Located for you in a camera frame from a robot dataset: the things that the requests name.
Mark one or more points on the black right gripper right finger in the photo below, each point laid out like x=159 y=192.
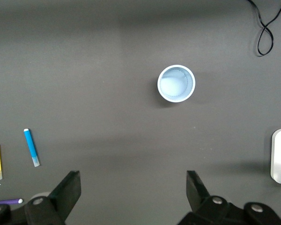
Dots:
x=196 y=194

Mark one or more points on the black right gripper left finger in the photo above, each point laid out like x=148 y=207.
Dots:
x=68 y=192

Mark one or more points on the blue marker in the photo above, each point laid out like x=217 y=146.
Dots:
x=30 y=145

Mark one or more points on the purple marker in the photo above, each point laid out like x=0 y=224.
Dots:
x=9 y=201

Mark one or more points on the light blue plastic cup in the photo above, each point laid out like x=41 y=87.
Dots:
x=175 y=84

